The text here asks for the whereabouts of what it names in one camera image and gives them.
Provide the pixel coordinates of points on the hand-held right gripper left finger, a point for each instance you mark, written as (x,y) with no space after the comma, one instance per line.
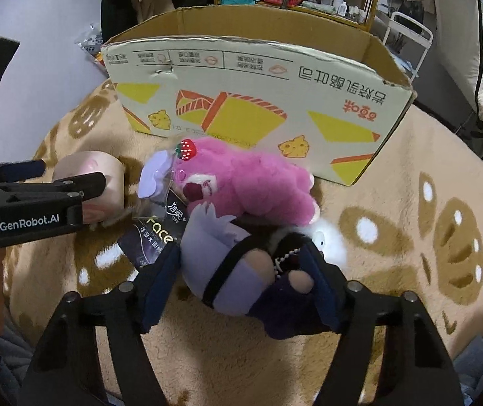
(161,292)

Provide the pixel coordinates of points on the white fluffy plush toy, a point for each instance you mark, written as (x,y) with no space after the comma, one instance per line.
(330,237)

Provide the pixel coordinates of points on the pink bear plush toy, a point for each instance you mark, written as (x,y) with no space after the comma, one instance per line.
(258,182)

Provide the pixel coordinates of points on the white trolley cart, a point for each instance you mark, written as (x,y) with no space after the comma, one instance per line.
(406,67)

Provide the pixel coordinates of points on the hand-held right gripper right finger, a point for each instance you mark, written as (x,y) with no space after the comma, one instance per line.
(324,292)

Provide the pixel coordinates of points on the pile of snack packets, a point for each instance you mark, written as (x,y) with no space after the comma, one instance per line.
(91,42)

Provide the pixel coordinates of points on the peach plush toy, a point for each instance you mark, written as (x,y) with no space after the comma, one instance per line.
(97,165)

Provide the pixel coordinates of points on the purple bow in clear packet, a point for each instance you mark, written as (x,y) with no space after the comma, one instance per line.
(154,171)

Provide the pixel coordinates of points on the dark hanging clothes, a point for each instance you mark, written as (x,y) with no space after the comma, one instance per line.
(114,4)

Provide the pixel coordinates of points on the beige paw print blanket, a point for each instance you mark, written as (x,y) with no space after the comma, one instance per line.
(393,177)

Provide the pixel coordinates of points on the person's blue jeans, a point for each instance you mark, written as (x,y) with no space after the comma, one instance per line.
(478,359)

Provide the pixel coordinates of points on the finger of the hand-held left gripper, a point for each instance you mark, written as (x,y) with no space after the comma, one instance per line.
(84,186)
(17,171)

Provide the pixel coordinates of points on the black tissue packet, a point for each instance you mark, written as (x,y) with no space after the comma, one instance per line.
(152,241)

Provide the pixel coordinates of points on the purple and white plush doll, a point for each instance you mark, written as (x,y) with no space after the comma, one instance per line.
(216,245)

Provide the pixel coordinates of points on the printed cardboard box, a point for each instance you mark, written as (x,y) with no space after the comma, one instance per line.
(245,72)

